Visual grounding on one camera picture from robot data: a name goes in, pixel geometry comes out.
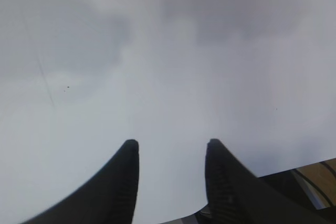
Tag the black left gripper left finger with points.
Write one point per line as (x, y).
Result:
(108, 197)

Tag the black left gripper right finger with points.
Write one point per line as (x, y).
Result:
(235, 195)

